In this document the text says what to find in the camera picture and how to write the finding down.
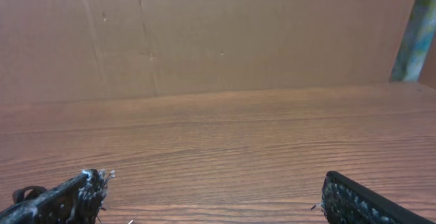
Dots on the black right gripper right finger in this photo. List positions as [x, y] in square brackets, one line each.
[345, 201]

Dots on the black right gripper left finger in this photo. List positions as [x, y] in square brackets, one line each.
[77, 200]

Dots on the blue green patterned cloth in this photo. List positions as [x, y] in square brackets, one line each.
[416, 42]

